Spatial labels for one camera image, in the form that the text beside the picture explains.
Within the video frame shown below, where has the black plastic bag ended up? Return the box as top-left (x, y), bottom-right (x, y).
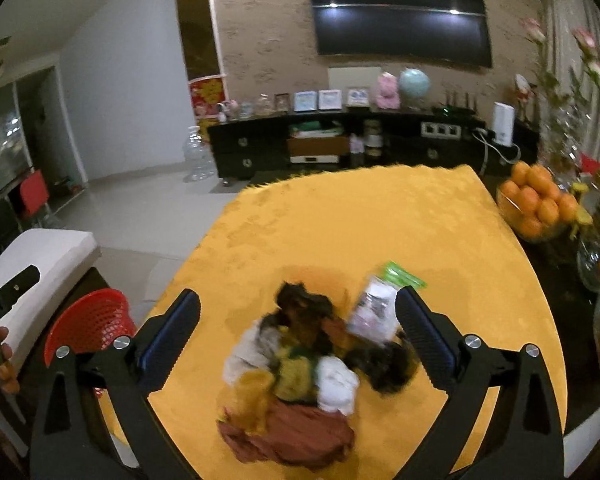
top-left (344, 338), bottom-right (419, 396)

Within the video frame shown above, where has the brown paper trash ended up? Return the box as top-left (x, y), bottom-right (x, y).
top-left (216, 401), bottom-right (355, 470)

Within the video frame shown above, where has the white tissue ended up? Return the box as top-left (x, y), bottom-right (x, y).
top-left (316, 356), bottom-right (360, 416)

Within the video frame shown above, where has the person's left hand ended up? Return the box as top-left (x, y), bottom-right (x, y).
top-left (0, 326), bottom-right (20, 394)

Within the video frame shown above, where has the red mesh waste basket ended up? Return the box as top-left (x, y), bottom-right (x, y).
top-left (44, 288), bottom-right (136, 366)

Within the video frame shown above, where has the red chair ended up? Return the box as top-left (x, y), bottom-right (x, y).
top-left (19, 170), bottom-right (50, 220)

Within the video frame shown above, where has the clear large water bottle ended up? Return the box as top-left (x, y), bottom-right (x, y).
top-left (183, 126), bottom-right (216, 182)

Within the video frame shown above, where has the yellow tablecloth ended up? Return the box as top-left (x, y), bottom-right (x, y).
top-left (150, 166), bottom-right (568, 479)

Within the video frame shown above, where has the glass bowl of oranges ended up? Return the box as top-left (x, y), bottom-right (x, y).
top-left (496, 160), bottom-right (580, 243)

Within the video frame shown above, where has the red festive poster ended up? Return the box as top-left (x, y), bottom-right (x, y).
top-left (188, 74), bottom-right (226, 141)

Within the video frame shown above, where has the white air purifier device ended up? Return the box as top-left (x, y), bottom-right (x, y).
top-left (492, 102), bottom-right (516, 148)

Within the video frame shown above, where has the glass vase with flowers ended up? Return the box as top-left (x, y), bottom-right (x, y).
top-left (521, 18), bottom-right (600, 191)

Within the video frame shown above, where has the black TV cabinet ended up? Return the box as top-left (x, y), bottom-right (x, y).
top-left (208, 108), bottom-right (540, 180)

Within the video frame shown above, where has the black wifi router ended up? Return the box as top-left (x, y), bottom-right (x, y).
top-left (431, 90), bottom-right (478, 117)

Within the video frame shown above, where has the pink plush toy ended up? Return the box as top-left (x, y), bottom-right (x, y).
top-left (376, 72), bottom-right (401, 110)

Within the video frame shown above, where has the light blue globe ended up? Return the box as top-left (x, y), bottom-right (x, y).
top-left (398, 68), bottom-right (431, 110)

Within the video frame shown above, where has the wall mounted black television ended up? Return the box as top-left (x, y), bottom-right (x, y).
top-left (311, 0), bottom-right (493, 68)

